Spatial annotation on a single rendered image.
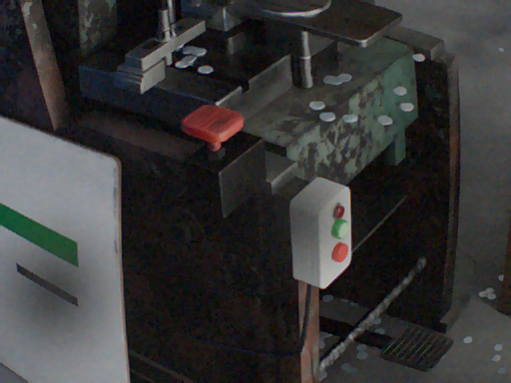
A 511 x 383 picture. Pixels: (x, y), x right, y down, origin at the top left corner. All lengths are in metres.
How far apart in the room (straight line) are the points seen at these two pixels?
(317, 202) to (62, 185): 0.50
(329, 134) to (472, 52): 1.66
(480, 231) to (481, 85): 0.71
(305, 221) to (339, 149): 0.23
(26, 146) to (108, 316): 0.33
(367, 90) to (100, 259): 0.51
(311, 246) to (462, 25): 2.03
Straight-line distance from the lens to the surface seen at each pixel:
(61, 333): 2.11
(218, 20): 1.84
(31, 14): 1.90
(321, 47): 1.83
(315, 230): 1.62
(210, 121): 1.55
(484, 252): 2.55
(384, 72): 1.90
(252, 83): 1.75
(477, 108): 3.10
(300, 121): 1.76
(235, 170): 1.58
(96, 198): 1.89
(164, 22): 1.78
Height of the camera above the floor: 1.55
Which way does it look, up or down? 34 degrees down
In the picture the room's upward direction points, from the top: 5 degrees counter-clockwise
